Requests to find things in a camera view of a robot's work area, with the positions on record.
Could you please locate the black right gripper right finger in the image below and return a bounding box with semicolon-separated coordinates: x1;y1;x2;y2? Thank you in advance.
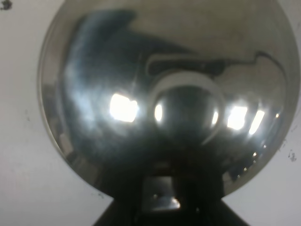
174;164;248;226

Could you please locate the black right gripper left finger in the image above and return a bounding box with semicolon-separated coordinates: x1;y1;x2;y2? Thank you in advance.
94;167;174;226

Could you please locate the stainless steel teapot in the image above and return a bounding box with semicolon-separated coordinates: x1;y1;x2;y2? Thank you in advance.
38;0;300;208

